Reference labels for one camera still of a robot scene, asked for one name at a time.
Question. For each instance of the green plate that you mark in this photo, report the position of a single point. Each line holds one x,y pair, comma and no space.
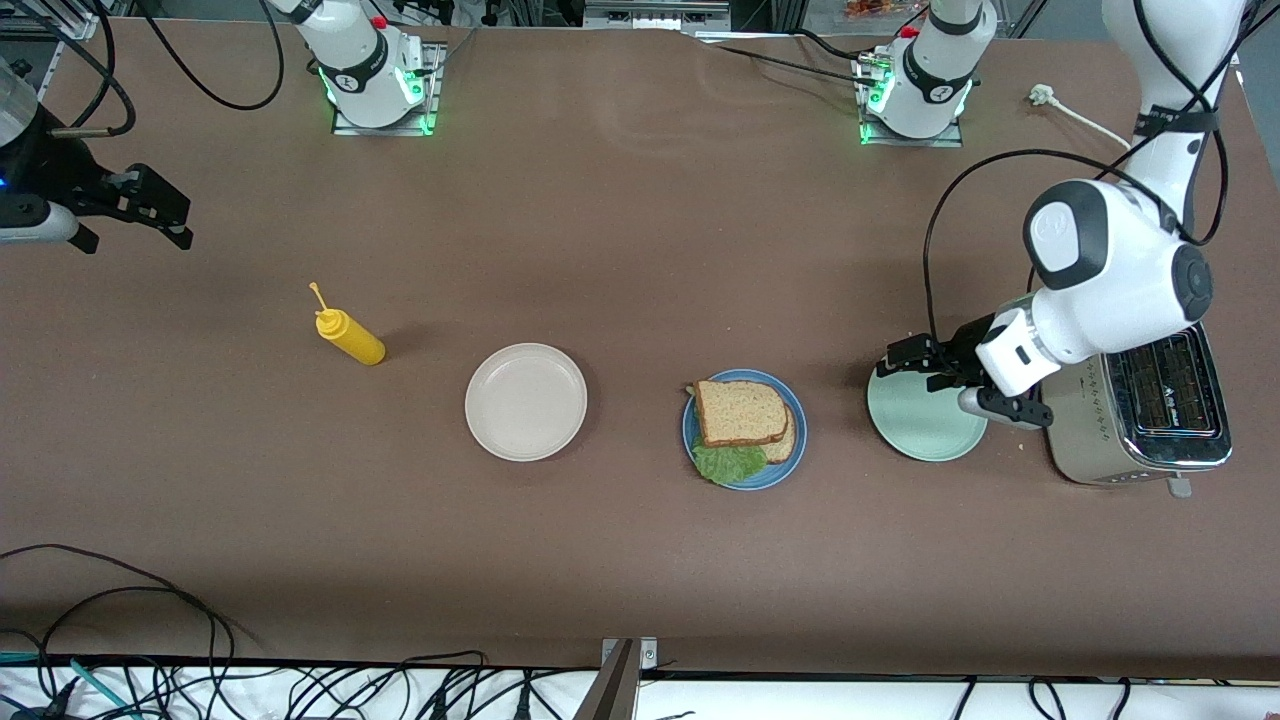
920,430

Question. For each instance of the colourful snack packet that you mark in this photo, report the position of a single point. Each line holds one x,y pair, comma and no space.
875,8

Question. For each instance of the blue plate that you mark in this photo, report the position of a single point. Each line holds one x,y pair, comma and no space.
689,425

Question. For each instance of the beige chrome toaster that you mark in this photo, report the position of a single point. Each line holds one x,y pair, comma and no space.
1170,400

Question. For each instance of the green lettuce leaf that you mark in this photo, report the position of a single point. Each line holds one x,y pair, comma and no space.
730,465

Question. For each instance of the brown bread slice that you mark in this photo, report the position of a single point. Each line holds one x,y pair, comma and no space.
785,445
740,412

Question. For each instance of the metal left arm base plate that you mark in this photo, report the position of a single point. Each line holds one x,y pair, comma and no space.
915,142

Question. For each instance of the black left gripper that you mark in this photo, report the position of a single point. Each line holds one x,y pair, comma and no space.
962,352

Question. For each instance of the beige plate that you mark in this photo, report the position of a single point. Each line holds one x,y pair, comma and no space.
525,400

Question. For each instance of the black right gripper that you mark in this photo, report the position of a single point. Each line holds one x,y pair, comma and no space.
62,176

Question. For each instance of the grey metal box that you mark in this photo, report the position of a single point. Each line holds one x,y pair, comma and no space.
655,15

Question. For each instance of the yellow mustard squeeze bottle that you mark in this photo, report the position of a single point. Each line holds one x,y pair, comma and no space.
360,345

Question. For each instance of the metal table edge bracket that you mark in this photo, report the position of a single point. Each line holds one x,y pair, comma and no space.
625,660

